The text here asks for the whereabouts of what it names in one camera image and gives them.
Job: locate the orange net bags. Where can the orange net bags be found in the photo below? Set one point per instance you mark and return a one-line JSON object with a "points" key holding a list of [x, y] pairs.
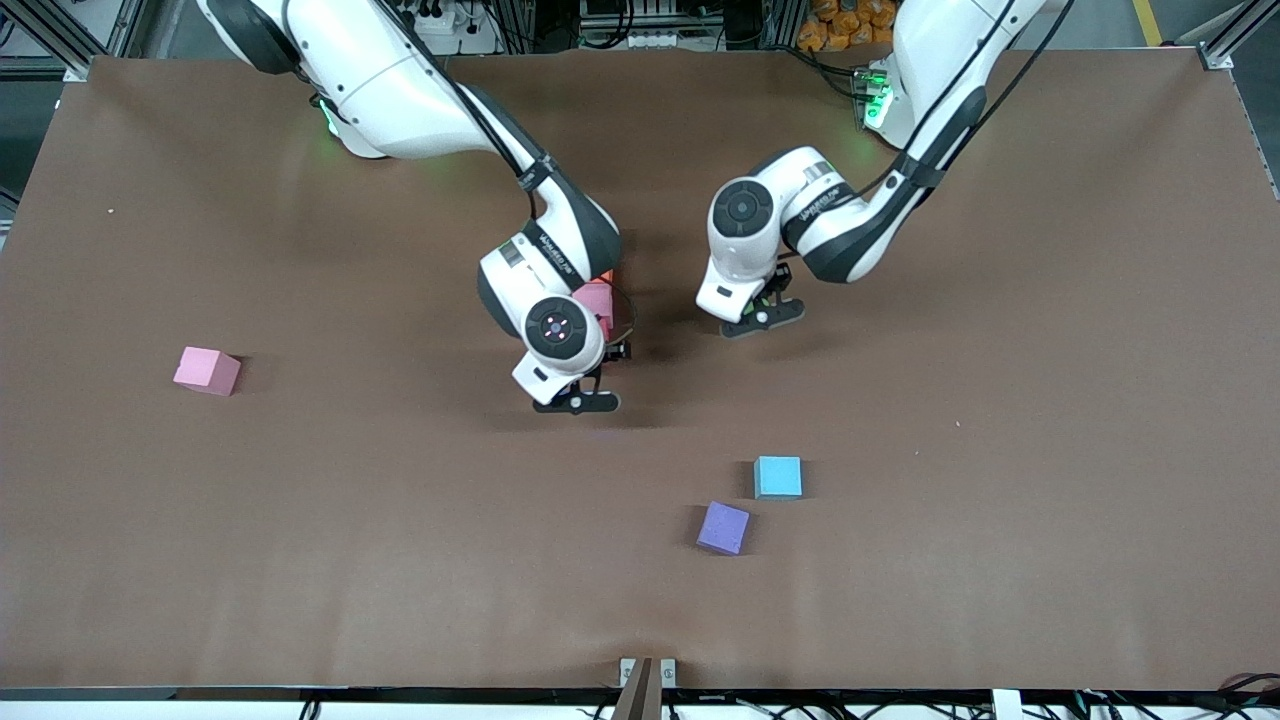
{"points": [[845, 25]]}

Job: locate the white power strip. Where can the white power strip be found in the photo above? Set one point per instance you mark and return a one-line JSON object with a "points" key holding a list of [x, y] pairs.
{"points": [[440, 15]]}

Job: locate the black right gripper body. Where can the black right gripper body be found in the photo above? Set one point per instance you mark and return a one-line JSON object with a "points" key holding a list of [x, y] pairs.
{"points": [[619, 349]]}

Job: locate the brown strip at table edge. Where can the brown strip at table edge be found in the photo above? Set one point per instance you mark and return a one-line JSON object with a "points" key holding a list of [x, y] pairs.
{"points": [[638, 695]]}

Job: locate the grey equipment rack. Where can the grey equipment rack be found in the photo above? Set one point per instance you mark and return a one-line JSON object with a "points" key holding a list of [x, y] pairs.
{"points": [[630, 20]]}

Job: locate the aluminium frame post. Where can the aluminium frame post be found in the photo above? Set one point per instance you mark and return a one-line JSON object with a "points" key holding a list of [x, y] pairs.
{"points": [[75, 40], [1235, 30]]}

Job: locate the paper table cover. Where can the paper table cover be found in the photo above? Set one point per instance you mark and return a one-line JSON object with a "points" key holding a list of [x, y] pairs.
{"points": [[640, 600]]}

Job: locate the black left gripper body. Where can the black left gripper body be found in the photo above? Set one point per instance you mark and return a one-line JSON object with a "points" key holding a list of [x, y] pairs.
{"points": [[776, 288]]}

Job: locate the light blue foam block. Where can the light blue foam block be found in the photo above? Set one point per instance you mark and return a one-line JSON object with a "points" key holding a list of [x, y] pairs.
{"points": [[777, 477]]}

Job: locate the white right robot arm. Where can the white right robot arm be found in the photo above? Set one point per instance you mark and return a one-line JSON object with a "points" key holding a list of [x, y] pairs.
{"points": [[400, 80]]}

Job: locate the purple foam block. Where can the purple foam block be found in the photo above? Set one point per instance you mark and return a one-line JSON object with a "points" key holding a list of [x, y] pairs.
{"points": [[722, 528]]}

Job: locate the small metal table bracket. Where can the small metal table bracket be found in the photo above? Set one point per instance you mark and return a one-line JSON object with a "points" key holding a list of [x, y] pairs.
{"points": [[668, 672]]}

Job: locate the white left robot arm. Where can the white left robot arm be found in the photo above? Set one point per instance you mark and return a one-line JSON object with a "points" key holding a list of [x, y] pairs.
{"points": [[930, 60]]}

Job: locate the pink foam block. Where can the pink foam block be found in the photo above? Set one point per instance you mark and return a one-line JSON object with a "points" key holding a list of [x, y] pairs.
{"points": [[595, 298], [205, 370]]}

